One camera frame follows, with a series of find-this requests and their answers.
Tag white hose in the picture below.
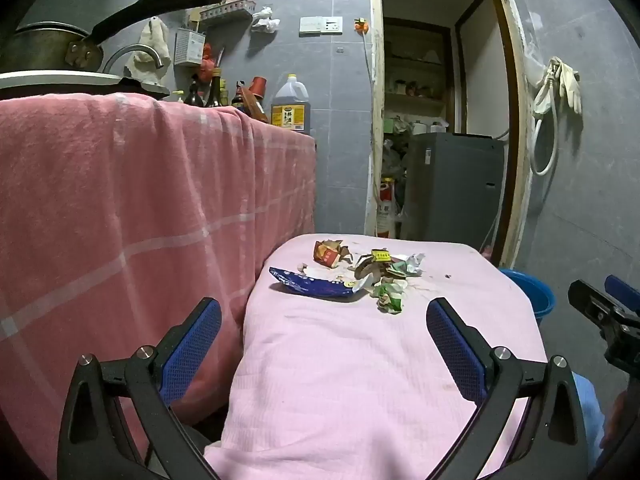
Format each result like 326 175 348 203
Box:
530 72 560 177

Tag brown wrapper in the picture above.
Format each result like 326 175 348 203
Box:
350 259 388 286

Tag pink floral cloth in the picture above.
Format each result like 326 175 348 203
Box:
204 232 548 480

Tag metal utensil holder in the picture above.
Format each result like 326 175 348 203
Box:
174 29 206 67

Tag red white sack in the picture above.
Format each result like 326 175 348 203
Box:
376 177 401 239

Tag metal faucet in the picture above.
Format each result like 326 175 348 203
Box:
102 44 171 75

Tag blue plastic basin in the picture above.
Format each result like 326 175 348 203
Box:
499 268 556 326

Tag white wall switch panel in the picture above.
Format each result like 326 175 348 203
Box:
299 16 344 37

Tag wooden storage shelf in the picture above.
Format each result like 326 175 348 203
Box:
382 17 453 121

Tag dark glass bottle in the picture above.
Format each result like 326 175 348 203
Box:
185 76 205 107
204 69 223 108

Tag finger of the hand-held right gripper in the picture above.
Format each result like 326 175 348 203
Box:
604 275 640 318
568 280 623 333

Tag blue snack wrapper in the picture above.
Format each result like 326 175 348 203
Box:
269 266 373 303

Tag grey washing machine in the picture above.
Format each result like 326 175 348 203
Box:
402 132 507 256

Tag white crumpled plastic bag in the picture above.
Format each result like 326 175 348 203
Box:
250 6 281 34

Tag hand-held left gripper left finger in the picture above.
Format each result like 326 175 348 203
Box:
57 296 223 480

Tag beige hanging rag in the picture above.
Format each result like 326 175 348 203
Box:
124 17 173 86

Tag pink checked towel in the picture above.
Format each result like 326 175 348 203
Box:
0 92 318 478

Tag person's right hand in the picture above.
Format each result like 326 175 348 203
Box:
600 390 628 450

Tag large oil bottle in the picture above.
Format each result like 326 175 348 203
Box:
271 73 310 135

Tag light blue cloth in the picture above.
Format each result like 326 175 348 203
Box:
572 372 606 466

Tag white cooktop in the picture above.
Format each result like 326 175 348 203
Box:
0 70 171 101

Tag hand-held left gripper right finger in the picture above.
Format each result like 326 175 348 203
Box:
426 297 590 480

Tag red hanging bag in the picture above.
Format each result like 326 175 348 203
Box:
197 42 226 81

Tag wooden door frame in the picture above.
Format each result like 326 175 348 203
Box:
365 0 533 268

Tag metal wall shelf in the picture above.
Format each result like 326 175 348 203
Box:
197 0 253 23

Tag black handled frying pan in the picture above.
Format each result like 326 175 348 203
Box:
12 0 226 73

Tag red packet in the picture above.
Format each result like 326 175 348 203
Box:
313 239 355 268

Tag white green wrapper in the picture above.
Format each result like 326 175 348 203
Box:
385 252 427 281

